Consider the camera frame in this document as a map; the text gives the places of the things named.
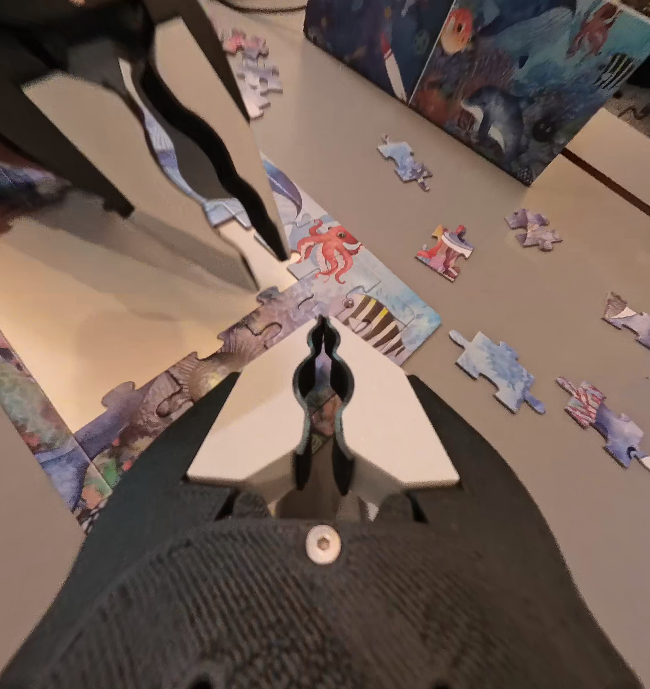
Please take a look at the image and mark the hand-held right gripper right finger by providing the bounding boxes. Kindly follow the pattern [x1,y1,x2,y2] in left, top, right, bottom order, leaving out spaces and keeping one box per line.
[325,317,460,520]

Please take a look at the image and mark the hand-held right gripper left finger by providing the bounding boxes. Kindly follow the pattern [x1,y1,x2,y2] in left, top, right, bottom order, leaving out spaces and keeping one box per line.
[186,317,326,504]

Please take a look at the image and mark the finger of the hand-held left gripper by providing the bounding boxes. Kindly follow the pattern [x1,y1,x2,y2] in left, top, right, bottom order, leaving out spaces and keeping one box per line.
[22,69,262,294]
[139,13,291,263]

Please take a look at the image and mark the light blue puzzle piece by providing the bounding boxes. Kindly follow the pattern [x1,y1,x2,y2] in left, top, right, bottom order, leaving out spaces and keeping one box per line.
[449,329,546,414]

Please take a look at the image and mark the sea animal jigsaw puzzle board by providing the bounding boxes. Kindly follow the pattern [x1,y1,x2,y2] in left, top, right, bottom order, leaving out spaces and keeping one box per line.
[0,151,443,531]

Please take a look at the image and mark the red coral puzzle piece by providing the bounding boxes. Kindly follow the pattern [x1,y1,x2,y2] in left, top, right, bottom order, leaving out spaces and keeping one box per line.
[415,223,474,282]

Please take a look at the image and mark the pink coral puzzle piece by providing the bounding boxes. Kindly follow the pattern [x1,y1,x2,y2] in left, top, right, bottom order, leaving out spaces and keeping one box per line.
[556,377,650,473]

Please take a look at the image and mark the row of loose jigsaw pieces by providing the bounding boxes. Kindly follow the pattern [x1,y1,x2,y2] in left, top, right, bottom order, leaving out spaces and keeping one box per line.
[223,29,433,192]

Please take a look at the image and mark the purple white puzzle piece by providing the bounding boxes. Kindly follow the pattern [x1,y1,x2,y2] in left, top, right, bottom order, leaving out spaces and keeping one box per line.
[602,292,650,353]

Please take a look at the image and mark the illustrated puzzle box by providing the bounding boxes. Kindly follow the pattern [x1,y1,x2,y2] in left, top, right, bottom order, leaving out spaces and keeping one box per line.
[303,0,650,186]

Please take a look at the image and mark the black braided cable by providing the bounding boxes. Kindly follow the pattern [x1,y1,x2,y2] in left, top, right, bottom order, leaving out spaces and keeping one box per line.
[217,0,305,15]

